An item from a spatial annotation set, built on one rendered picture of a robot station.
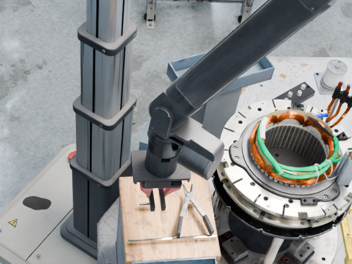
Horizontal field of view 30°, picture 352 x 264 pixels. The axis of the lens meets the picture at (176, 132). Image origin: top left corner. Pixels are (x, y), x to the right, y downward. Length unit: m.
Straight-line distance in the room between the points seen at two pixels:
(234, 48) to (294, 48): 2.44
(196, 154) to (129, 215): 0.33
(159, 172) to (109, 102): 0.52
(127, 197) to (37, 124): 1.53
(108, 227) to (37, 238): 0.62
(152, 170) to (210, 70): 0.27
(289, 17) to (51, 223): 1.57
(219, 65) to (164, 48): 2.26
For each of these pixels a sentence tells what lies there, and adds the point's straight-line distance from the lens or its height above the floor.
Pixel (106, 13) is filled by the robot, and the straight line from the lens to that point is 1.45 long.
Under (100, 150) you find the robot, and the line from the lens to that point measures 1.78.
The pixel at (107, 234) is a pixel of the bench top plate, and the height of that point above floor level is 0.78.
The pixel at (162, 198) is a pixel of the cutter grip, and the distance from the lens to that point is 1.23.
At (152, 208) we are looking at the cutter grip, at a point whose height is 1.19.
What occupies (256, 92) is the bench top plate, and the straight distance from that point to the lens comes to 2.00.
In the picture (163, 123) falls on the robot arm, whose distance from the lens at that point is 1.03.
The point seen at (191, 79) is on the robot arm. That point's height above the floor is 1.52.
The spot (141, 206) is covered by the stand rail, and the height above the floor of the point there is 1.08.
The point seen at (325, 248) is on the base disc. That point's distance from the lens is 1.71.
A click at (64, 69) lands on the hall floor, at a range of 3.07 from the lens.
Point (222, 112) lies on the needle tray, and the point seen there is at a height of 0.92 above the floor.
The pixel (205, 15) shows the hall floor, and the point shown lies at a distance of 3.40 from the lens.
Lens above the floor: 2.22
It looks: 51 degrees down
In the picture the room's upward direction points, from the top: 10 degrees clockwise
